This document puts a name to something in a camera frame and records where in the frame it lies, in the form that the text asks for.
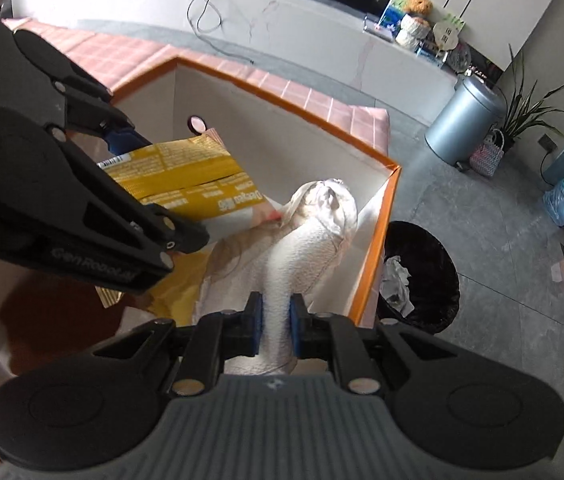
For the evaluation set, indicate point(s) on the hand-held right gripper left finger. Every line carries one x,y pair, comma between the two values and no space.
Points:
257,325

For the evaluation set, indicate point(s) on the long-leaf potted plant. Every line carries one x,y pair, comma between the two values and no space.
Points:
522,110

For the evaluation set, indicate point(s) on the grey laptop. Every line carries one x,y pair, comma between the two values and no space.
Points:
379,27

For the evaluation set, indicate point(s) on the round paper fan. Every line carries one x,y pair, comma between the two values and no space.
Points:
448,35

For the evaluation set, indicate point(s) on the blue-grey metal trash can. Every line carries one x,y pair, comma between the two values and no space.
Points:
462,120

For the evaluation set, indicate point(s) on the green painted card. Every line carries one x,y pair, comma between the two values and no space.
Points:
392,7

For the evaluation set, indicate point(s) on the crumpled white paper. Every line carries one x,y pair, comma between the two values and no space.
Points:
394,285

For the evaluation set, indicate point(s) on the marble television console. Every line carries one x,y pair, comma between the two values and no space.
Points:
312,25

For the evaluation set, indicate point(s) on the black trash bin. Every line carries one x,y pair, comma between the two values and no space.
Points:
432,270

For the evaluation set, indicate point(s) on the woven basket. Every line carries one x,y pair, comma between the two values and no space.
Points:
487,155

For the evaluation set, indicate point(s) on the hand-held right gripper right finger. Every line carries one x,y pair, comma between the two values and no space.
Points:
296,327

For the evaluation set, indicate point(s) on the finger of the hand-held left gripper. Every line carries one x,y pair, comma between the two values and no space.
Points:
126,240
86,105

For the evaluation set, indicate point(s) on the orange cardboard box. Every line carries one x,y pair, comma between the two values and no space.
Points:
242,125

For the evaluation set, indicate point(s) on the brown teddy bear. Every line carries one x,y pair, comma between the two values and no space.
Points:
418,5

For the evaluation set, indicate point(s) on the wall outlet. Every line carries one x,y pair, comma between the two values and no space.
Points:
547,143

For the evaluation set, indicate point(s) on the decorative plate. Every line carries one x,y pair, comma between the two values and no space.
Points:
459,57

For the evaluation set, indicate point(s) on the yellow snack packet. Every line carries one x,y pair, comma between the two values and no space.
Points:
186,170

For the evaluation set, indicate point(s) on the white waffle cloth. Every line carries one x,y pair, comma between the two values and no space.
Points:
307,250

